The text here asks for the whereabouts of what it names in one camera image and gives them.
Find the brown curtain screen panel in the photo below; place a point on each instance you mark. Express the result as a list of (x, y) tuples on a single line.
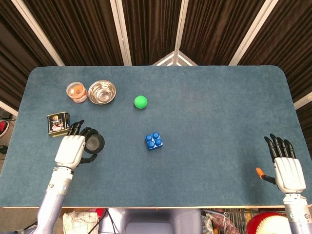
[(214, 29), (151, 29), (292, 48), (14, 61), (80, 31)]

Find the blue felt table mat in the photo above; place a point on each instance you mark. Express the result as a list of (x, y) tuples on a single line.
[(207, 122)]

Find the red shoe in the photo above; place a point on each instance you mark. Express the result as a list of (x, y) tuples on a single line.
[(3, 128)]

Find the cardboard box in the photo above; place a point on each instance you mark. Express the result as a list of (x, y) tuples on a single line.
[(67, 211)]

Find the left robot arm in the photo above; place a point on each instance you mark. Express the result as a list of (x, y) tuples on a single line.
[(53, 195)]

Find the stainless steel bowl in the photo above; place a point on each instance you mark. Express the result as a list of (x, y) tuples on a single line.
[(102, 92)]

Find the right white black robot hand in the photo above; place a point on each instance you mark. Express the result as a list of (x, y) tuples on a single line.
[(290, 175)]

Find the black gold rectangular tin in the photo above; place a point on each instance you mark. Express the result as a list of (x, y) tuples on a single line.
[(57, 123)]

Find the orange clear plastic jar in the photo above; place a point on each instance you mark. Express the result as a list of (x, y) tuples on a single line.
[(76, 92)]

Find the green ball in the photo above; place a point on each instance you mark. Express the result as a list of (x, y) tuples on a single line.
[(141, 102)]

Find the lavender robot torso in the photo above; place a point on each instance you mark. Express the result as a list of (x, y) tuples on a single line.
[(151, 221)]

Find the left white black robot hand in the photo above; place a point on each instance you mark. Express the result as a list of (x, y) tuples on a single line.
[(69, 151)]

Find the black bowl with brown contents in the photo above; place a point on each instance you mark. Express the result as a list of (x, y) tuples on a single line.
[(103, 143)]

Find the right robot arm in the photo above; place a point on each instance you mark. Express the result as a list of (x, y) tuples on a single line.
[(296, 212)]

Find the blue building block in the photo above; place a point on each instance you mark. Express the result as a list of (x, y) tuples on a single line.
[(154, 142)]

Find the white checked bag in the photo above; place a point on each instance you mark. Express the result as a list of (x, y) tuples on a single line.
[(80, 223)]

